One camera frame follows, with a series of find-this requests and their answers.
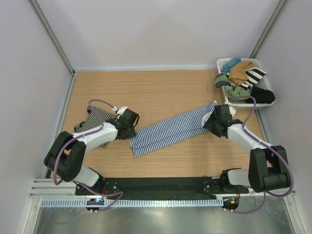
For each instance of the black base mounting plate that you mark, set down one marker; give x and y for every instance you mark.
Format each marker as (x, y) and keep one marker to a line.
(161, 185)

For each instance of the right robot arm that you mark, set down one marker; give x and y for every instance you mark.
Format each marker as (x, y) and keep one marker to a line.
(268, 165)

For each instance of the teal blue garment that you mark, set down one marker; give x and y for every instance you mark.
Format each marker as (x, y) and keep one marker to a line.
(228, 65)

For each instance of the white plastic laundry basket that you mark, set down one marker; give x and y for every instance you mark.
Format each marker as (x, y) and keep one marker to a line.
(242, 104)

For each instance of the wide black white striped garment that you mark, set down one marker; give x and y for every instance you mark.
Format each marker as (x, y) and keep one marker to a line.
(254, 76)

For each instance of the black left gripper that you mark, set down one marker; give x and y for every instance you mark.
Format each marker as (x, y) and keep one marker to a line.
(132, 134)

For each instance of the olive green garment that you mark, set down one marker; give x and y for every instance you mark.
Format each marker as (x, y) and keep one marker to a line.
(232, 92)

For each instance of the blue white striped tank top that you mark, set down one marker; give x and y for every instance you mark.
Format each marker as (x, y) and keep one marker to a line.
(171, 130)

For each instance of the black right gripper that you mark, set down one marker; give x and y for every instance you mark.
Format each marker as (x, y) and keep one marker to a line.
(209, 126)

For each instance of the left aluminium corner post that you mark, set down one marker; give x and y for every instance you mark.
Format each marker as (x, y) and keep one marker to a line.
(48, 29)

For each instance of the black white striped tank top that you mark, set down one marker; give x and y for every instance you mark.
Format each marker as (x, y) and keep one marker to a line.
(93, 124)

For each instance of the aluminium corner post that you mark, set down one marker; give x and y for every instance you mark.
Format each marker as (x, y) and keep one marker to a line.
(276, 14)
(48, 29)

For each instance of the aluminium front rail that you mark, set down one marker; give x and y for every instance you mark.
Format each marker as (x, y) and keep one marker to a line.
(46, 187)

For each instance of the right aluminium corner post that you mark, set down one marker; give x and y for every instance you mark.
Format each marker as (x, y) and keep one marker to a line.
(276, 14)

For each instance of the tan brown garment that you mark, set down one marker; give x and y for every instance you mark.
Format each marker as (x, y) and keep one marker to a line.
(237, 74)

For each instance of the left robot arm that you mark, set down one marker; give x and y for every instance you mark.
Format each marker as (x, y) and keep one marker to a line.
(65, 157)

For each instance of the perforated cable duct strip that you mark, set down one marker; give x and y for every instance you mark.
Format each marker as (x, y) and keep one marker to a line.
(98, 203)

